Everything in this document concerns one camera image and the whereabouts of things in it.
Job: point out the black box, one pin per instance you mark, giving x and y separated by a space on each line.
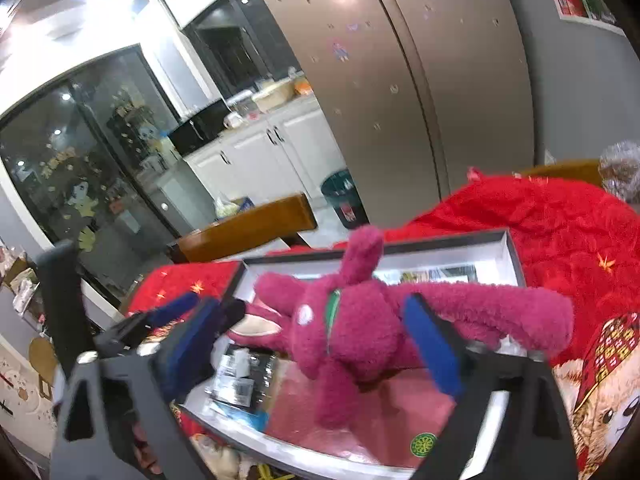
440 256

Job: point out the white kitchen cabinet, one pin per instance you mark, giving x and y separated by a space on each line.
260 155

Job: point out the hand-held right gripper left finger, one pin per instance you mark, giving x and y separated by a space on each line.
182 355

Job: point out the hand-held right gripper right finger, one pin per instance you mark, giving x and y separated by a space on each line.
432 345

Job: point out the black microwave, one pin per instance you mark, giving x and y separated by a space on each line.
197 130

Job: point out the silver tinsel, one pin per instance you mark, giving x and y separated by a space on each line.
622 170

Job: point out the glass sliding door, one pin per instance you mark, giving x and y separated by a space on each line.
50 160

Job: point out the black packet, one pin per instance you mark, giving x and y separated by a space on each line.
245 375

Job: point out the dark green trash bin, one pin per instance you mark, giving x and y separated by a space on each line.
342 200

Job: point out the dark kitchen window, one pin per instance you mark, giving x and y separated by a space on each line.
240 45

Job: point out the beige food tub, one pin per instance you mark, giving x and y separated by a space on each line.
272 94

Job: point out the white plastic bag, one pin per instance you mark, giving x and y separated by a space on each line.
227 207

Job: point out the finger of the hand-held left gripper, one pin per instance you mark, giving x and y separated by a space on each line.
232 312
170 310

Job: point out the silver refrigerator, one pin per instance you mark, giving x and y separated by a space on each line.
400 85

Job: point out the pink plush toy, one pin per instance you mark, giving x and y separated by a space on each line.
360 320

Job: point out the red printed blanket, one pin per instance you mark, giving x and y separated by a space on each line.
550 230

